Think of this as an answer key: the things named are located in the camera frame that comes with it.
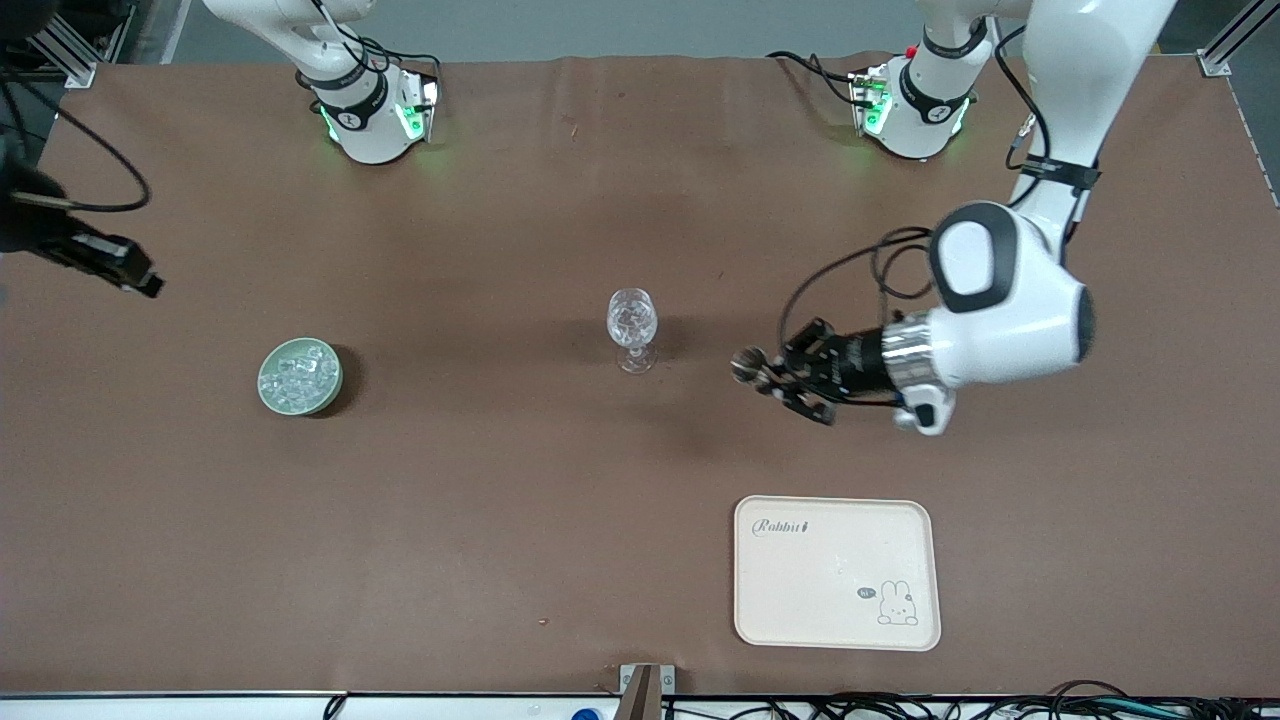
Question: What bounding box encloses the black cable bundle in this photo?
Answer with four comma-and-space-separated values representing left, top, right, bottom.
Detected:
660, 680, 1280, 720

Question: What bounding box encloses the clear ice cube pile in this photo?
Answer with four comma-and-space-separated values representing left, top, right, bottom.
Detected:
260, 342, 339, 407

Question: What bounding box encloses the metal base connector plate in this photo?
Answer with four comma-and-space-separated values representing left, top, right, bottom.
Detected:
398, 72, 442, 143
850, 65, 893, 137

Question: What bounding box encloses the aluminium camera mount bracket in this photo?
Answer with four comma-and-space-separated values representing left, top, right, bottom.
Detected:
618, 663, 677, 720

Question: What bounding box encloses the green ceramic bowl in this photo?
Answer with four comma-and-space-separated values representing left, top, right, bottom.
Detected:
257, 337, 345, 417

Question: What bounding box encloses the clear crystal wine glass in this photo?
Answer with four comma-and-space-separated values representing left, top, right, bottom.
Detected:
606, 288, 659, 375

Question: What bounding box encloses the steel double jigger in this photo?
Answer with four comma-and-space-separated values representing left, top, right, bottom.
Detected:
729, 345, 792, 397

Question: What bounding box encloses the white table edge rail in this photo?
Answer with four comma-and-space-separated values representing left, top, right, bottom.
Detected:
0, 692, 1280, 720

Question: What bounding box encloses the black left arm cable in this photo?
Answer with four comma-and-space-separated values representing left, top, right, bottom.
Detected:
777, 25, 1102, 407

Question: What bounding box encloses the brown table cover sheet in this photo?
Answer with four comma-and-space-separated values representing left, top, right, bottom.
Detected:
0, 52, 1280, 699

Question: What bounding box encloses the black base power cable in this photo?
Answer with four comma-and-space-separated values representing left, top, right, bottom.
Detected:
767, 50, 863, 107
300, 0, 442, 89

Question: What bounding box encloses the cream rabbit print tray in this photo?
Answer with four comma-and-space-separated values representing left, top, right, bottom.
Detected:
733, 495, 943, 653

